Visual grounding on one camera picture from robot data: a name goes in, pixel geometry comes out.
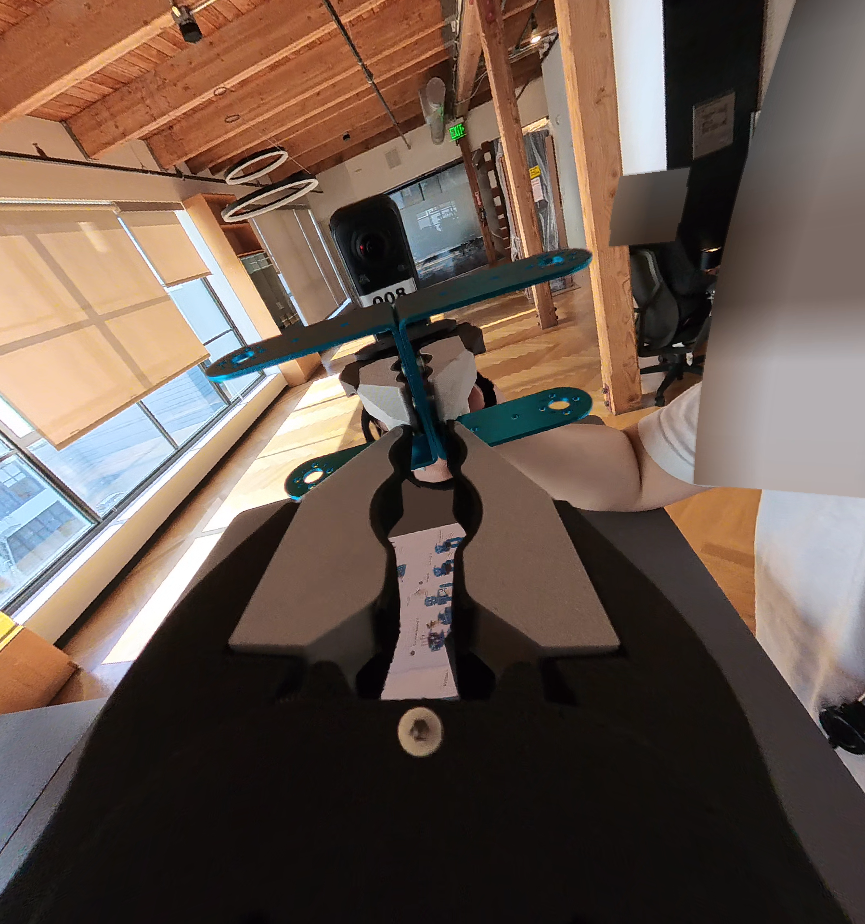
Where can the thick wooden post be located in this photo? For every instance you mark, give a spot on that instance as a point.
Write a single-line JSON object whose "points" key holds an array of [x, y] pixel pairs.
{"points": [[595, 216]]}

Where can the person in white shirt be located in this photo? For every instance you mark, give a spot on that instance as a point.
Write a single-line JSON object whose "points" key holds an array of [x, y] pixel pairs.
{"points": [[815, 577]]}

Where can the slanted wooden post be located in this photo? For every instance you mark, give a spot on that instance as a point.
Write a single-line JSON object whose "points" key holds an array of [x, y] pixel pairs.
{"points": [[512, 159]]}

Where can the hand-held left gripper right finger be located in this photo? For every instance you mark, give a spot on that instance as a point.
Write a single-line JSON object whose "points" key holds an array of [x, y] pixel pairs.
{"points": [[530, 577]]}

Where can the short beige roller blind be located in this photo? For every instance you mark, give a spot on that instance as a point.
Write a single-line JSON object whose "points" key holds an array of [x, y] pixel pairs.
{"points": [[165, 245]]}

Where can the printed instruction sheet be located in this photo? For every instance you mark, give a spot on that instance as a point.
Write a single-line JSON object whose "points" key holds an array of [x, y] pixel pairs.
{"points": [[421, 650]]}

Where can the green exit sign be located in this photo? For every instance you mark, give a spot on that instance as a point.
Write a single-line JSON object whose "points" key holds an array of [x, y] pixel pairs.
{"points": [[457, 131]]}

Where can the thin black ceiling conduit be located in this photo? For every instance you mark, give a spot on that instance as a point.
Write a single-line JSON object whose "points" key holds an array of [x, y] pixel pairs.
{"points": [[367, 72]]}

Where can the person's right forearm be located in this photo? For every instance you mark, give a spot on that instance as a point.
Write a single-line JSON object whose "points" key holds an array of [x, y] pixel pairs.
{"points": [[584, 469]]}

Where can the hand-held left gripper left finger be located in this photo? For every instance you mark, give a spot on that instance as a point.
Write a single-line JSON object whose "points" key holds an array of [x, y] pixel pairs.
{"points": [[306, 577]]}

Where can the black round knob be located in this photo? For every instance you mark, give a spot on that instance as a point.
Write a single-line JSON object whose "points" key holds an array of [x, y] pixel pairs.
{"points": [[847, 725]]}

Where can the grey mesh office chair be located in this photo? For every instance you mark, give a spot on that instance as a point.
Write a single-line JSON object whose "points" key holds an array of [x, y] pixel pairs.
{"points": [[663, 310]]}

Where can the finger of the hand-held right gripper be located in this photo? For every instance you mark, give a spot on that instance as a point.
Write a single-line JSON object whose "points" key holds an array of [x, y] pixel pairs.
{"points": [[455, 379], [382, 386]]}

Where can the person's right hand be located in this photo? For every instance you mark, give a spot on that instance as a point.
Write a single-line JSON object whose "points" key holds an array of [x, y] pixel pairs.
{"points": [[432, 473]]}

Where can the black ceiling pipe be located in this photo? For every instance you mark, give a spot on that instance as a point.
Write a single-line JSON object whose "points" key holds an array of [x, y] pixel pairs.
{"points": [[71, 160]]}

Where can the dark grey desk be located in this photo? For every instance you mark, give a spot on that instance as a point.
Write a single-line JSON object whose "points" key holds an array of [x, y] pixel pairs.
{"points": [[692, 613]]}

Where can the long beige roller blind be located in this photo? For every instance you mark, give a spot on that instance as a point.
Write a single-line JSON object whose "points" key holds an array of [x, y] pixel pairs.
{"points": [[64, 325]]}

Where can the black ceiling spotlight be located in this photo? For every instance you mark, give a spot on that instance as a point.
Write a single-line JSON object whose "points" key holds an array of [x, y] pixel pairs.
{"points": [[187, 21]]}

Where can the narrow wooden wall shelf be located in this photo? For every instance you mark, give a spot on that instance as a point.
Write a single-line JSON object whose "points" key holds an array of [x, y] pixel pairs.
{"points": [[215, 238]]}

